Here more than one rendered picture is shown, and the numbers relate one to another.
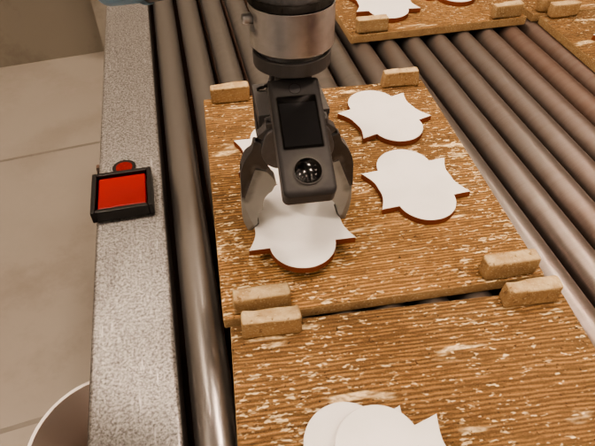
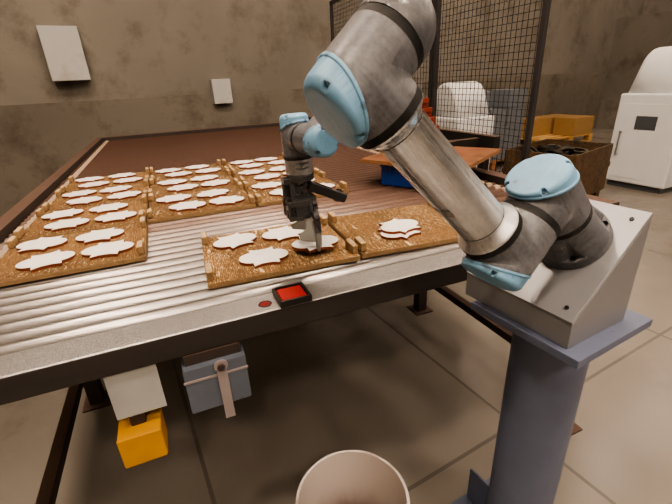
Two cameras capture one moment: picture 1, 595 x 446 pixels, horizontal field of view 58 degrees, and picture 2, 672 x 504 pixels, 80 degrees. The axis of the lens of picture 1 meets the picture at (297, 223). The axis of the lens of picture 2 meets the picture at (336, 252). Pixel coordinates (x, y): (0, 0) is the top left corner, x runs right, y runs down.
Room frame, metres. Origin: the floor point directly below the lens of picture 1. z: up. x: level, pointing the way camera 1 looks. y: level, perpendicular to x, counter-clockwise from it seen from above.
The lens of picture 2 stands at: (0.53, 1.06, 1.38)
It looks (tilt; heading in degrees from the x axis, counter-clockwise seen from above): 23 degrees down; 261
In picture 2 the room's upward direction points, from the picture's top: 3 degrees counter-clockwise
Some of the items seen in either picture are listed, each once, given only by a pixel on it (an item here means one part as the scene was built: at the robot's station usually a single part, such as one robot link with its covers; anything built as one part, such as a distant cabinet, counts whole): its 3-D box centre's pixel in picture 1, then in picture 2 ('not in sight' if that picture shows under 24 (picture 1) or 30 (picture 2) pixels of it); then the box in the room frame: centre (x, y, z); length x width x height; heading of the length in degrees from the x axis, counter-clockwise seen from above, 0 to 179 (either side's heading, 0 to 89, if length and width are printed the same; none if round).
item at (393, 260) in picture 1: (344, 176); (275, 248); (0.54, -0.06, 0.93); 0.41 x 0.35 x 0.02; 10
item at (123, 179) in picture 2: not in sight; (108, 180); (1.40, -1.28, 0.94); 0.41 x 0.35 x 0.04; 14
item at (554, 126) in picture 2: not in sight; (551, 129); (-5.28, -6.58, 0.25); 1.38 x 0.96 x 0.50; 19
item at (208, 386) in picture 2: not in sight; (216, 374); (0.71, 0.28, 0.77); 0.14 x 0.11 x 0.18; 13
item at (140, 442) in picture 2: not in sight; (135, 409); (0.88, 0.32, 0.74); 0.09 x 0.08 x 0.24; 13
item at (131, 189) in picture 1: (123, 194); (291, 294); (0.51, 0.23, 0.92); 0.06 x 0.06 x 0.01; 13
